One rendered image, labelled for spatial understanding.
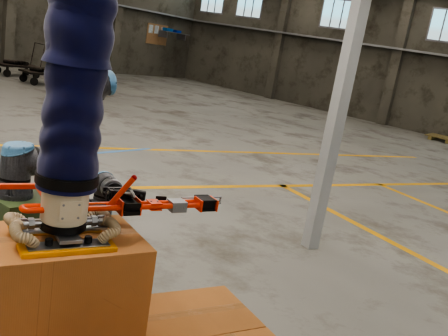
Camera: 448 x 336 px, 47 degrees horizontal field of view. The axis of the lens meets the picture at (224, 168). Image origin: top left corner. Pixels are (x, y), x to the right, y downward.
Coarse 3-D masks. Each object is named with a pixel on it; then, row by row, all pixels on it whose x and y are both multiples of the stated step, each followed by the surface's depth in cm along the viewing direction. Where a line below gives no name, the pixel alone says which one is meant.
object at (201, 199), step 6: (198, 198) 221; (204, 198) 222; (210, 198) 224; (204, 204) 220; (210, 204) 222; (216, 204) 223; (198, 210) 220; (204, 210) 220; (210, 210) 222; (216, 210) 223
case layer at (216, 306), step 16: (208, 288) 262; (224, 288) 265; (160, 304) 240; (176, 304) 242; (192, 304) 244; (208, 304) 247; (224, 304) 249; (240, 304) 252; (160, 320) 226; (176, 320) 229; (192, 320) 231; (208, 320) 233; (224, 320) 235; (240, 320) 237; (256, 320) 239
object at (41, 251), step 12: (48, 240) 182; (84, 240) 190; (96, 240) 194; (24, 252) 176; (36, 252) 178; (48, 252) 179; (60, 252) 181; (72, 252) 183; (84, 252) 186; (96, 252) 188; (108, 252) 191
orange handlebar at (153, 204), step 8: (0, 184) 203; (8, 184) 205; (16, 184) 206; (24, 184) 208; (32, 184) 209; (40, 192) 203; (152, 200) 212; (160, 200) 215; (192, 200) 222; (24, 208) 183; (32, 208) 184; (40, 208) 185; (88, 208) 194; (96, 208) 196; (104, 208) 197; (112, 208) 199; (120, 208) 201; (144, 208) 206; (152, 208) 208; (160, 208) 210; (168, 208) 212
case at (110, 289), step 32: (0, 224) 200; (128, 224) 221; (0, 256) 175; (64, 256) 182; (96, 256) 186; (128, 256) 192; (0, 288) 170; (32, 288) 176; (64, 288) 182; (96, 288) 189; (128, 288) 196; (0, 320) 173; (32, 320) 179; (64, 320) 186; (96, 320) 193; (128, 320) 201
